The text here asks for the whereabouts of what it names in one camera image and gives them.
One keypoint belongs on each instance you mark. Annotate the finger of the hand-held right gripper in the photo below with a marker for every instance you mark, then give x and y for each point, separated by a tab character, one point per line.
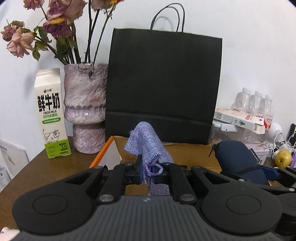
269	172
259	185

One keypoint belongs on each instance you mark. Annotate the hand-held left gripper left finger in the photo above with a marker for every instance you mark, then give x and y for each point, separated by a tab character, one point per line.
139	172

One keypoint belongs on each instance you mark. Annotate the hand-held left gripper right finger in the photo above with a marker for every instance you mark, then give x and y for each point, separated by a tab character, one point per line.
170	176

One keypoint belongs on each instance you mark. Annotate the red cardboard box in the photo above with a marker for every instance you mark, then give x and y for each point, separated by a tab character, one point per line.
185	153

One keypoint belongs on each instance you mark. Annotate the purple knit pouch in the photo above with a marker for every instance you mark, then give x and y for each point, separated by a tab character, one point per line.
148	143

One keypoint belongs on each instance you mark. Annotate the navy zip case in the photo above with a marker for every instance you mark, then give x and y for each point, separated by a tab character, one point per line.
235	155

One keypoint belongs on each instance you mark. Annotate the white yellow plush toy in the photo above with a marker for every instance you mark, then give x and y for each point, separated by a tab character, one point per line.
5	234

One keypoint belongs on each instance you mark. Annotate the yellow green pear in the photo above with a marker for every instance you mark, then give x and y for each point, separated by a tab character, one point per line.
283	158

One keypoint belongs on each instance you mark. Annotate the white printed tin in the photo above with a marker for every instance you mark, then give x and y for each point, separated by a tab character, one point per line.
261	148

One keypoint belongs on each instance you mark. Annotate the purple tissue pack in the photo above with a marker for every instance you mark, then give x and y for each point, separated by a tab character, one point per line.
294	160

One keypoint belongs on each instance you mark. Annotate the small white fan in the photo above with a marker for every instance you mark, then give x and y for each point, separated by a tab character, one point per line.
275	129

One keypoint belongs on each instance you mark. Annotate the black upright device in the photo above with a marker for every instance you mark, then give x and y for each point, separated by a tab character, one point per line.
291	134

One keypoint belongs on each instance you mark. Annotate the clear plastic container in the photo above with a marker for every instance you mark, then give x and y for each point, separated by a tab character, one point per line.
231	137

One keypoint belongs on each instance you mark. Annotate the clear water bottle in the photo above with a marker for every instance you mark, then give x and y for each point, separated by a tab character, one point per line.
242	99
255	103
268	109

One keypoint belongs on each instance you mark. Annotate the white flat carton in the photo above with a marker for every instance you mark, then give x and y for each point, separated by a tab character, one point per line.
235	118

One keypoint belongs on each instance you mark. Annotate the purple mottled vase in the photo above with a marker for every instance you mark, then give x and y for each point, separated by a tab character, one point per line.
85	104

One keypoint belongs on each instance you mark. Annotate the black paper bag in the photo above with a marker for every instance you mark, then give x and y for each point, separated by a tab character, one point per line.
164	81

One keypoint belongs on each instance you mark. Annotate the white green milk carton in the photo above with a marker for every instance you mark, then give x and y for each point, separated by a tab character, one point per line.
51	111

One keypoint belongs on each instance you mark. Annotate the white printed panel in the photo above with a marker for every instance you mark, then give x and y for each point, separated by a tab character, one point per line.
11	160

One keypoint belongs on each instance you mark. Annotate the dried rose bouquet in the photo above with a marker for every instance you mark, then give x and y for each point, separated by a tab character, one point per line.
57	25

